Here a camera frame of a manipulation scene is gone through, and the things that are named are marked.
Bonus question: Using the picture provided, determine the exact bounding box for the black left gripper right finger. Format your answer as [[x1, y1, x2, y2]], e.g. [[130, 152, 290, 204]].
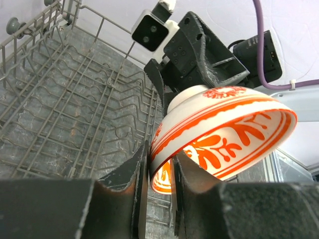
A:
[[171, 152, 319, 239]]

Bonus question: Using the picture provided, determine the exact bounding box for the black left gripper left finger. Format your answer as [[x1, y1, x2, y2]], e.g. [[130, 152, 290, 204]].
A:
[[0, 142, 149, 239]]

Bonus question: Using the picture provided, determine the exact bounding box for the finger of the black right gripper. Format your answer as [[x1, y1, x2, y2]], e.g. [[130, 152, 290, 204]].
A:
[[178, 11, 250, 87], [144, 58, 165, 117]]

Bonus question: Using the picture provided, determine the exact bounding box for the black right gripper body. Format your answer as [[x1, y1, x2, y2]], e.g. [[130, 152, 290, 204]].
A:
[[159, 29, 256, 93]]

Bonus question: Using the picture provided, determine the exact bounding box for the white red patterned bowl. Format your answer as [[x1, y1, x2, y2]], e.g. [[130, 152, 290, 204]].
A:
[[149, 85, 298, 195]]

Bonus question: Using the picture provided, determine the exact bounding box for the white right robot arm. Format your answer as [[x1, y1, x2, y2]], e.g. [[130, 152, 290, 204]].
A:
[[144, 11, 319, 122]]

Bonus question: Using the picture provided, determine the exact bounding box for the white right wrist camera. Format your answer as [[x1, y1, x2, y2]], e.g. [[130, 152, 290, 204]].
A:
[[131, 0, 179, 63]]

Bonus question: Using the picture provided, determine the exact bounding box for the grey wire dish rack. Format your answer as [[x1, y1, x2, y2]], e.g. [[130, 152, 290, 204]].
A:
[[0, 0, 175, 226]]

